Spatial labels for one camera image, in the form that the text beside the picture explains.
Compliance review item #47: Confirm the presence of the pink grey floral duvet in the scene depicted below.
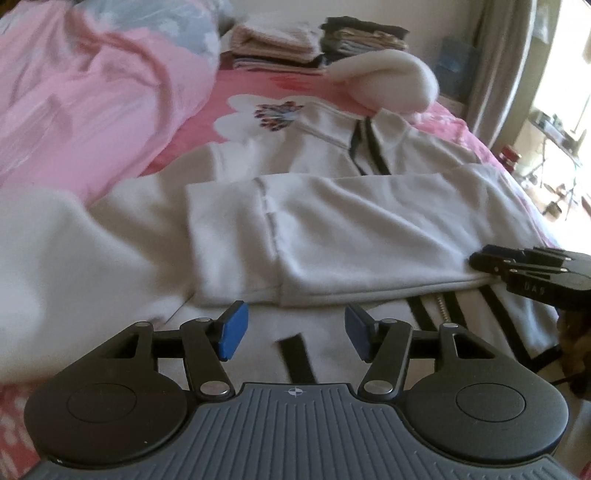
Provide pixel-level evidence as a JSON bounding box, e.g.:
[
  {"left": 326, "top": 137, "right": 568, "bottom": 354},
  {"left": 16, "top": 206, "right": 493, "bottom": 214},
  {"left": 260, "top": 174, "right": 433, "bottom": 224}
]
[{"left": 0, "top": 0, "right": 236, "bottom": 199}]

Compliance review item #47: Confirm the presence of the red bottle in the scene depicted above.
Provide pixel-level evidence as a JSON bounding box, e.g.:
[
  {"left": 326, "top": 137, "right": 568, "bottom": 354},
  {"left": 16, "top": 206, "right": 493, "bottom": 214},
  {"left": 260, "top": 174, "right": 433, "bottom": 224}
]
[{"left": 501, "top": 144, "right": 520, "bottom": 174}]

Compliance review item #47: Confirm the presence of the white fleece folded blanket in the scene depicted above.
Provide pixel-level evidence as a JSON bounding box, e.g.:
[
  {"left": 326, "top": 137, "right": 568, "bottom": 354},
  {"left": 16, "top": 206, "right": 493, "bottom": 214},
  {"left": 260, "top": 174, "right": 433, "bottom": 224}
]
[{"left": 325, "top": 51, "right": 437, "bottom": 115}]

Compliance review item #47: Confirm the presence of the checked folded cloth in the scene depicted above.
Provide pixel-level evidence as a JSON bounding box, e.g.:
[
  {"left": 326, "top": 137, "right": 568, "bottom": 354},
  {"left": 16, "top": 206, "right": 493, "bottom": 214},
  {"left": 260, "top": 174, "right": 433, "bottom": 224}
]
[{"left": 229, "top": 21, "right": 324, "bottom": 61}]

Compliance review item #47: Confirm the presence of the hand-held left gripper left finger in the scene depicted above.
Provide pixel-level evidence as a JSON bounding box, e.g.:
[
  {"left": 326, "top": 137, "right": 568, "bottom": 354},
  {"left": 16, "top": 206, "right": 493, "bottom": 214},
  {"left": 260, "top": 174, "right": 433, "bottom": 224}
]
[{"left": 99, "top": 300, "right": 250, "bottom": 402}]

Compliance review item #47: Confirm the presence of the pink floral bed blanket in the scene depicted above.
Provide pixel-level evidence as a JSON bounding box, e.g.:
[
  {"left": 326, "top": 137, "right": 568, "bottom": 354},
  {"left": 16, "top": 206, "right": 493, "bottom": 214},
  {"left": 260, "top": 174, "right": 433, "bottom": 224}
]
[{"left": 0, "top": 65, "right": 568, "bottom": 480}]

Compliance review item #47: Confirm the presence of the grey curtain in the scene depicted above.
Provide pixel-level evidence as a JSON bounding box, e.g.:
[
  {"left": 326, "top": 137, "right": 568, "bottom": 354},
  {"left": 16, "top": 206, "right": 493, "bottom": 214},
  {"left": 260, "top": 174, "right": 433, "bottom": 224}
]
[{"left": 464, "top": 0, "right": 541, "bottom": 153}]

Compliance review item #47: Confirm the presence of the beige jacket with black trim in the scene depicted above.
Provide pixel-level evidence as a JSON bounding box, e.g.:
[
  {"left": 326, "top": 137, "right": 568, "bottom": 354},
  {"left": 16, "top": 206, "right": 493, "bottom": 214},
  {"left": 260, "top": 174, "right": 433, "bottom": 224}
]
[{"left": 0, "top": 102, "right": 561, "bottom": 384}]

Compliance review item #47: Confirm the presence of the folded lilac sheet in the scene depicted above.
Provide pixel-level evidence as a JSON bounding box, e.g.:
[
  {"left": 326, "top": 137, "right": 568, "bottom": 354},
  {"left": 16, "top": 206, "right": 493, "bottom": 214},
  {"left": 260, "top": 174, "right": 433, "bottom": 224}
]
[{"left": 231, "top": 55, "right": 326, "bottom": 75}]

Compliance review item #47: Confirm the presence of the white water dispenser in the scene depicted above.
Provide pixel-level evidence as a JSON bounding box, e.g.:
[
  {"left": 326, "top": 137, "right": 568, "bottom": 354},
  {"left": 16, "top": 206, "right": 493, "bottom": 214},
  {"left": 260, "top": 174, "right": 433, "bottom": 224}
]
[{"left": 436, "top": 95, "right": 469, "bottom": 121}]

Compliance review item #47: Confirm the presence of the stack of dark folded clothes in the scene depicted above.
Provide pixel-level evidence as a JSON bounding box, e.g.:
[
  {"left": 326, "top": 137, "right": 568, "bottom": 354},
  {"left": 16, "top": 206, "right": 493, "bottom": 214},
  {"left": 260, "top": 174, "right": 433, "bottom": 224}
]
[{"left": 320, "top": 16, "right": 411, "bottom": 63}]

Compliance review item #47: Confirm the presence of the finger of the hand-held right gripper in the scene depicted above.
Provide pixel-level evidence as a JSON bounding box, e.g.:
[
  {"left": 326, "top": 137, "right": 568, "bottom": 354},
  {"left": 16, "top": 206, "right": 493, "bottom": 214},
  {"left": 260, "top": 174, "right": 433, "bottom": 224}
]
[
  {"left": 468, "top": 253, "right": 522, "bottom": 282},
  {"left": 480, "top": 246, "right": 568, "bottom": 266}
]

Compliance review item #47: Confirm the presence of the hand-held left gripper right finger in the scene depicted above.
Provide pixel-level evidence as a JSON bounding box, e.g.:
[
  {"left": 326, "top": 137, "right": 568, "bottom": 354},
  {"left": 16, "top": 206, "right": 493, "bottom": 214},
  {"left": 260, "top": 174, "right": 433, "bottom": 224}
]
[{"left": 345, "top": 302, "right": 497, "bottom": 402}]

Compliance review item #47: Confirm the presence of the folding table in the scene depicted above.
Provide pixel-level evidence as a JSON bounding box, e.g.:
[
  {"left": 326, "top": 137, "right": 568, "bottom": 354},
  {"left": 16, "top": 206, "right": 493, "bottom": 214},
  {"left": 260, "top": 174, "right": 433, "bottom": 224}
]
[{"left": 529, "top": 108, "right": 585, "bottom": 222}]

